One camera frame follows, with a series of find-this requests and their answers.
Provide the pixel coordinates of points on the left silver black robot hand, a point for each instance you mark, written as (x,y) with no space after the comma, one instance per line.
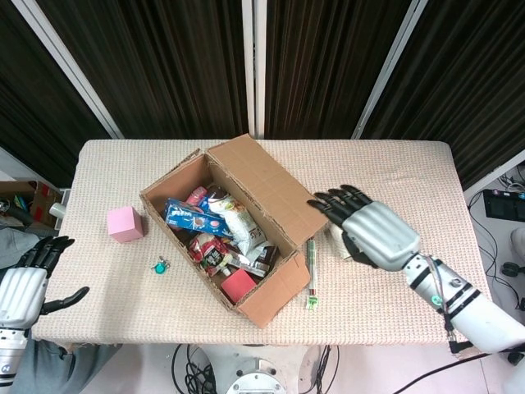
(20,293)

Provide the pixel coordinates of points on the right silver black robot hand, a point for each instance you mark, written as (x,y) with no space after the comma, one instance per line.
(381,236)

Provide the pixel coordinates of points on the brown cardboard shipping box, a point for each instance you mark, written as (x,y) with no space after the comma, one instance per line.
(266,184)

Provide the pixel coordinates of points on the metal robot base column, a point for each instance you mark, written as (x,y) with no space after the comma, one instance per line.
(256,375)

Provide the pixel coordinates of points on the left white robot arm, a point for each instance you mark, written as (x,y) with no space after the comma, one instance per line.
(12,351)

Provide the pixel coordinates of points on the blue snack packet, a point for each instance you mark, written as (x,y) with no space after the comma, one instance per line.
(188,215)

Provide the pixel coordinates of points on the wrapped brown chopsticks pair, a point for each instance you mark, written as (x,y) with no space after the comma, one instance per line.
(312,267)

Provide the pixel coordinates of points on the white cup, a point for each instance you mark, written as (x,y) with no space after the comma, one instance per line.
(57,210)

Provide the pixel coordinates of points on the open brown floor carton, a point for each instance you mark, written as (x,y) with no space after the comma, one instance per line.
(41,201)

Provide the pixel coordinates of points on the small green plastic clip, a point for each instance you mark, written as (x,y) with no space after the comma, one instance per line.
(313,303)

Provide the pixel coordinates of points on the brown chocolate packet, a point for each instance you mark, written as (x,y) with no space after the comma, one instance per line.
(262,258)

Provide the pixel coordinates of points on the pink foam cube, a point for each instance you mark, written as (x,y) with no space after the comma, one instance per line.
(123,225)

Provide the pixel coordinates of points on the black electronic device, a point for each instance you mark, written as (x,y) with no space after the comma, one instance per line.
(500,205)

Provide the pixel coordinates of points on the white snack bag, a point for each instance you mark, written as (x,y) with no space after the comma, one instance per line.
(242,227)

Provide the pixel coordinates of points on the small teal clip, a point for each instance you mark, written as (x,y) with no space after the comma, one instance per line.
(159,267)

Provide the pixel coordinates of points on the red block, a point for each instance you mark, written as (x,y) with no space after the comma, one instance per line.
(238,285)

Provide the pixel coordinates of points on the red snack pouch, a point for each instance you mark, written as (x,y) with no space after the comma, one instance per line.
(209,252)

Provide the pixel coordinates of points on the black pleated curtain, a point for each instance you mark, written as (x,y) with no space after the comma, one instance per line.
(471,82)
(33,102)
(320,61)
(164,61)

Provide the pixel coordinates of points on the pink drink can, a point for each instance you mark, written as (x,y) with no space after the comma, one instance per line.
(196,196)

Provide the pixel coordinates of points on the white frame post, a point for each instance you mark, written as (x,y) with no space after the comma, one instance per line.
(494,172)
(390,61)
(16,166)
(65,61)
(248,61)

